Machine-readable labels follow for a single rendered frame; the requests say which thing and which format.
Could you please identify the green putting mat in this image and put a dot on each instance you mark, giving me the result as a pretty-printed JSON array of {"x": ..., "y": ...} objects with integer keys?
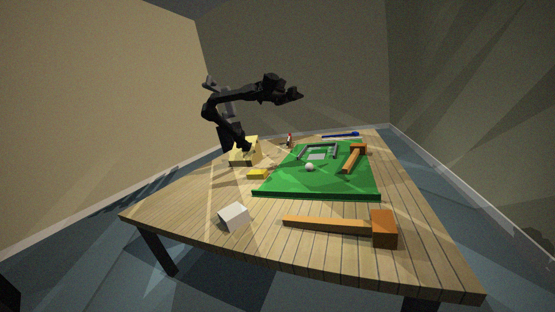
[{"x": 326, "y": 175}]

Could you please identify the blue golf putter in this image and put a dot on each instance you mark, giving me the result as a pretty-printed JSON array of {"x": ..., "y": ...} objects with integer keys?
[{"x": 339, "y": 135}]

